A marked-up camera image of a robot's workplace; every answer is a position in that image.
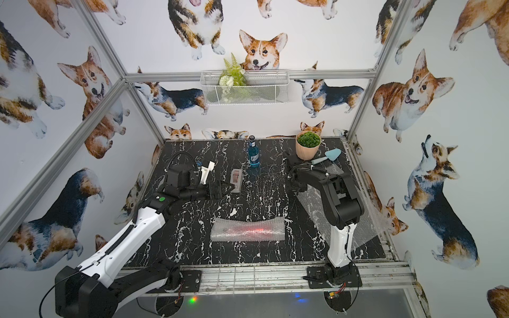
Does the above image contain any grey tape dispenser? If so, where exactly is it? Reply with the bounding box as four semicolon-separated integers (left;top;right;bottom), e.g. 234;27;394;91
230;168;243;193

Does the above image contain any bubble wrap sheet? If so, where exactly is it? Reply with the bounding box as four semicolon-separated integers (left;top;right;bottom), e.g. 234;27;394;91
296;176;384;258
210;217;286;242

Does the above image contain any blue wine bottle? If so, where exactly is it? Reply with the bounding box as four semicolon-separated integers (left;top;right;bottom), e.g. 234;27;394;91
247;135;260;168

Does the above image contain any red wine bottle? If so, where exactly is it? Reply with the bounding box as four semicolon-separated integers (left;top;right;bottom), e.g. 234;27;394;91
226;227;274;241

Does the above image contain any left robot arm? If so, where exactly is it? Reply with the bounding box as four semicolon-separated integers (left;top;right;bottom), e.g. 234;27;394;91
54;164;235;317

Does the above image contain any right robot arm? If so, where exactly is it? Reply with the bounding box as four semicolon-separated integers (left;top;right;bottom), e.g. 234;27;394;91
286;154;365;286

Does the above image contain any potted green plant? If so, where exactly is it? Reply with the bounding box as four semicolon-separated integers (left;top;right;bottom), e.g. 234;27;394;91
296;131;322;161

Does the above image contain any teal garden trowel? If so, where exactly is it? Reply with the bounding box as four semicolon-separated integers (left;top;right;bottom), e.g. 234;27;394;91
311;148;342;165

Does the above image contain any artificial fern with flower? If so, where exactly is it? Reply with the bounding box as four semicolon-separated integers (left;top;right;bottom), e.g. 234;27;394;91
219;54;247;103

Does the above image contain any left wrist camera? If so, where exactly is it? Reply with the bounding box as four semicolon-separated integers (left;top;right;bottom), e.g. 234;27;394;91
200;161;216;185

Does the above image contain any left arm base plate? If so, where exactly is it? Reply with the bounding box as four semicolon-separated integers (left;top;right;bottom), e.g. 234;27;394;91
148;270;202;294

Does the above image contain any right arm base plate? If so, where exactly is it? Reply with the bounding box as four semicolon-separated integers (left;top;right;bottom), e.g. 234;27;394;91
302;263;363;289

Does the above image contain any white wire wall basket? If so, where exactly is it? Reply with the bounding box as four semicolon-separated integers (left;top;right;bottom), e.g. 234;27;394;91
200;70;290;105

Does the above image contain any aluminium front rail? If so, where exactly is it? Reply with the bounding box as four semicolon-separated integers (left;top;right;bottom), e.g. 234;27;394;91
119;262;416;299

